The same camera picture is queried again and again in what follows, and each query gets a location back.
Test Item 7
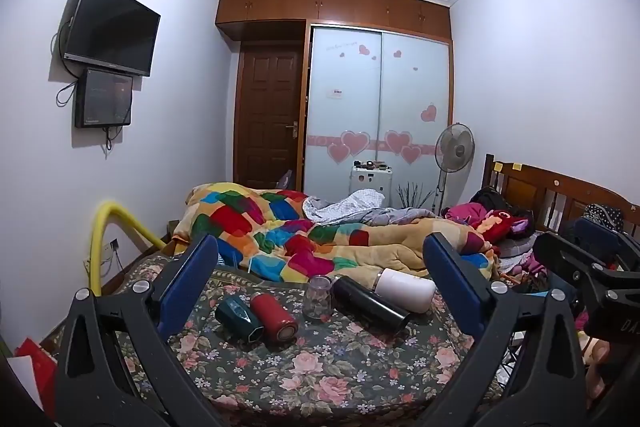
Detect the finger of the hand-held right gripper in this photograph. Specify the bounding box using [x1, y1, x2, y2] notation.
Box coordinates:
[532, 232, 640, 294]

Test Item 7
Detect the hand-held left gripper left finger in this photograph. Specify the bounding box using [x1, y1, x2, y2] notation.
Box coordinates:
[54, 234, 236, 427]

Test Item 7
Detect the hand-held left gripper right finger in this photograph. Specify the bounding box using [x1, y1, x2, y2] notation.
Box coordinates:
[422, 232, 587, 427]

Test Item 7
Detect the dark green cup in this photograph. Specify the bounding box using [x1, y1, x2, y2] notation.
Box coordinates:
[215, 296, 264, 339]

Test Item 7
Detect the person's right hand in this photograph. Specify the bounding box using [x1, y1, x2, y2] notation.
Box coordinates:
[582, 336, 615, 409]

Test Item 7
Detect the dark blue cloth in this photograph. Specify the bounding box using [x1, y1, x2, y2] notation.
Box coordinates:
[559, 217, 629, 264]

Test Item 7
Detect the white thermos bottle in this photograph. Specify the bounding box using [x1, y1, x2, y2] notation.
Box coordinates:
[373, 269, 437, 314]

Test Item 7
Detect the dark dotted bag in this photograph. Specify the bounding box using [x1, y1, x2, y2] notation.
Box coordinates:
[582, 203, 627, 234]

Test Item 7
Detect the red plush toy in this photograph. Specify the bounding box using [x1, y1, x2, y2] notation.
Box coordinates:
[474, 209, 537, 245]

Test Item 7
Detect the wooden bed headboard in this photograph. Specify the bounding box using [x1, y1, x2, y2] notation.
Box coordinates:
[482, 153, 640, 239]

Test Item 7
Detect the pink clothing pile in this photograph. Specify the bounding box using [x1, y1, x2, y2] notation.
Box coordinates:
[439, 201, 489, 229]

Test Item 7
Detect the black thermos bottle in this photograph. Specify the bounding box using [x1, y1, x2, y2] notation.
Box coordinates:
[331, 275, 411, 336]

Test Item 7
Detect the red thermos bottle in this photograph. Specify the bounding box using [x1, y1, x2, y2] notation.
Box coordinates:
[249, 290, 300, 342]

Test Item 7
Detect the black bag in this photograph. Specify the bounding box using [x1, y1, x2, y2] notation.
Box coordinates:
[470, 186, 517, 214]

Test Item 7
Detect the yellow foam tube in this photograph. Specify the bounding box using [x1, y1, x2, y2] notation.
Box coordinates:
[87, 201, 167, 299]

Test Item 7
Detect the colourful patchwork blanket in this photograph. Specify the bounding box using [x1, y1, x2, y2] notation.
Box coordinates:
[172, 183, 502, 284]

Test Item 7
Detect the grey white crumpled sheet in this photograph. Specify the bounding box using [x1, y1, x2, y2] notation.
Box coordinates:
[302, 188, 437, 226]

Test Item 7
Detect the clear glass jar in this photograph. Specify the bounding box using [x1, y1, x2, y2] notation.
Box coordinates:
[303, 275, 335, 321]

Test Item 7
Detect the small white cabinet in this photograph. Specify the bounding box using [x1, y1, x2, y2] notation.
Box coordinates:
[349, 161, 394, 198]

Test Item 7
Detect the floral bed sheet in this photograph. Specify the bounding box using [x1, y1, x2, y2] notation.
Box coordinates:
[40, 252, 507, 427]

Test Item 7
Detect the red paper bag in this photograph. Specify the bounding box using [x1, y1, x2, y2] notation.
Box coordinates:
[13, 337, 59, 414]

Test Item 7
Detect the brown wooden door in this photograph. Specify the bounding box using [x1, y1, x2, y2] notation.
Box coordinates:
[234, 41, 307, 191]

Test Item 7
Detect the frosted sliding wardrobe door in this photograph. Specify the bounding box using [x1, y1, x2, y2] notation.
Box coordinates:
[375, 32, 452, 214]
[306, 26, 385, 198]

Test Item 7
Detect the wooden overhead cabinet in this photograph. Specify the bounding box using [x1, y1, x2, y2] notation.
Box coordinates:
[215, 0, 454, 44]

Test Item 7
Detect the standing pedestal fan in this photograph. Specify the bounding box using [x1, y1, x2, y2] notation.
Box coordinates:
[432, 122, 476, 216]

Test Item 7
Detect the black monitor cable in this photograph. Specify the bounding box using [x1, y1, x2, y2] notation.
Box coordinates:
[102, 125, 124, 154]

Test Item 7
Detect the small black wall monitor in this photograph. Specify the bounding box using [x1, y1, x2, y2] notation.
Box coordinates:
[74, 67, 135, 130]

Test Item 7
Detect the black television cable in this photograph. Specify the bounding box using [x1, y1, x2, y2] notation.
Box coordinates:
[50, 18, 83, 108]

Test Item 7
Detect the wall-mounted black television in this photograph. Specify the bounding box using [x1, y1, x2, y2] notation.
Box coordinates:
[63, 0, 162, 78]

